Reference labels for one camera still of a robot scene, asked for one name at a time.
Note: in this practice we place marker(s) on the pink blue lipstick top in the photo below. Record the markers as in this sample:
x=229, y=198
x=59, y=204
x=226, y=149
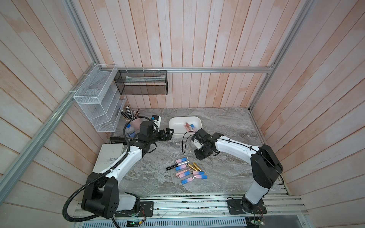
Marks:
x=181, y=160

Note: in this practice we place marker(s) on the pink blue lipstick middle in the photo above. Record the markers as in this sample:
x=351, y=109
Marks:
x=181, y=167

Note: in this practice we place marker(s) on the pens in cup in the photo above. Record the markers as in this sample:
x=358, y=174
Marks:
x=128, y=113

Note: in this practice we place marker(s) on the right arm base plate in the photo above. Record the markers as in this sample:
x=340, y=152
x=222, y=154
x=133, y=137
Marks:
x=242, y=206

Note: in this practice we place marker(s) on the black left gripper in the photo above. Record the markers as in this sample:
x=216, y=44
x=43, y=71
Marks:
x=168, y=136

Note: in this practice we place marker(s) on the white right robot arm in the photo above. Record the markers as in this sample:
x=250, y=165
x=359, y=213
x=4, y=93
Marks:
x=266, y=167

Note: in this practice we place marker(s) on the white wire mesh shelf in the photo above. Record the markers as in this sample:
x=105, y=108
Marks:
x=99, y=98

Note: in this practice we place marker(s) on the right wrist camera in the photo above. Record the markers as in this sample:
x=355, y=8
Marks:
x=197, y=144

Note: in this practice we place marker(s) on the pink blue lipstick tube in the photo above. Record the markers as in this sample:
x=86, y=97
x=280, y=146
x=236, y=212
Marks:
x=193, y=128

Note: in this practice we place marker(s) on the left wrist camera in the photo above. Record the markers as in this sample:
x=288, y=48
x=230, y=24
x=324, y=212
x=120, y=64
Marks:
x=156, y=119

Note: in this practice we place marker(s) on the black stapler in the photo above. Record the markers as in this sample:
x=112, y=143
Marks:
x=118, y=140

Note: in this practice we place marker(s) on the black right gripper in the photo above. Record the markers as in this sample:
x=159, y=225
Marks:
x=198, y=156

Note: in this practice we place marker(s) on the white plastic storage box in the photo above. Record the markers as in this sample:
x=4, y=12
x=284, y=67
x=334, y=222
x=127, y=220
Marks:
x=180, y=127

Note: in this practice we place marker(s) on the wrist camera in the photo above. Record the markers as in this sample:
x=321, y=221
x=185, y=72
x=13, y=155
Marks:
x=197, y=144
x=156, y=119

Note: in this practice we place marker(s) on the pink round cup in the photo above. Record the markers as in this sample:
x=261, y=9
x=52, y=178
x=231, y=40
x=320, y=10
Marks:
x=136, y=124

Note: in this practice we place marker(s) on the pink blue lipstick bottom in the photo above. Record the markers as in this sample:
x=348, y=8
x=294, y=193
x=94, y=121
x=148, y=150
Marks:
x=185, y=181

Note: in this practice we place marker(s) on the small clear water bottle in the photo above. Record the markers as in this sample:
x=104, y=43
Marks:
x=130, y=131

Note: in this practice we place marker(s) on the white book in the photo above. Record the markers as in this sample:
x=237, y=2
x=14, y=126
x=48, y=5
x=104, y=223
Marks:
x=108, y=154

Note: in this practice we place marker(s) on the pink blue lipstick far right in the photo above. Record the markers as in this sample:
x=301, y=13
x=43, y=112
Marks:
x=200, y=176

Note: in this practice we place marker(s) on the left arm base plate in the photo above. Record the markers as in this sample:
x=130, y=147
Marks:
x=144, y=209

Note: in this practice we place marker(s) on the pink clear lip gloss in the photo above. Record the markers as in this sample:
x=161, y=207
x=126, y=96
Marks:
x=187, y=127

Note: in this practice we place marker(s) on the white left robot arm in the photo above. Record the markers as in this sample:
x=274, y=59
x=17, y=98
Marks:
x=101, y=195

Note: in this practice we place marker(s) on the black mesh wall basket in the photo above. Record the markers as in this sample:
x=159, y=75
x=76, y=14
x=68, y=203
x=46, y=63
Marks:
x=142, y=82

